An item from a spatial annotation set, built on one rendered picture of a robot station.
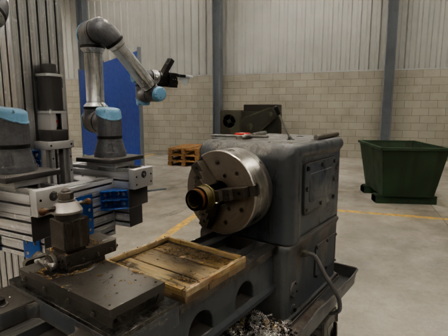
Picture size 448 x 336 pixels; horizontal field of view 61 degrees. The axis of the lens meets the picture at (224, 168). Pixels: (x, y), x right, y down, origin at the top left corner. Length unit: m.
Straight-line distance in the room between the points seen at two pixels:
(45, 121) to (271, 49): 10.35
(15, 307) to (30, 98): 0.94
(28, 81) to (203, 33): 10.83
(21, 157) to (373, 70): 10.50
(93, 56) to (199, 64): 10.46
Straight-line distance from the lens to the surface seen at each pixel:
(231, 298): 1.32
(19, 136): 1.52
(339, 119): 11.36
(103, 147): 1.84
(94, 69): 1.98
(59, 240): 1.08
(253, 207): 1.33
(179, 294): 1.09
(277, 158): 1.43
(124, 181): 1.78
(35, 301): 1.13
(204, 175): 1.38
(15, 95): 1.75
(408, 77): 11.47
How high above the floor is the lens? 1.39
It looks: 9 degrees down
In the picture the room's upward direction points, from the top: straight up
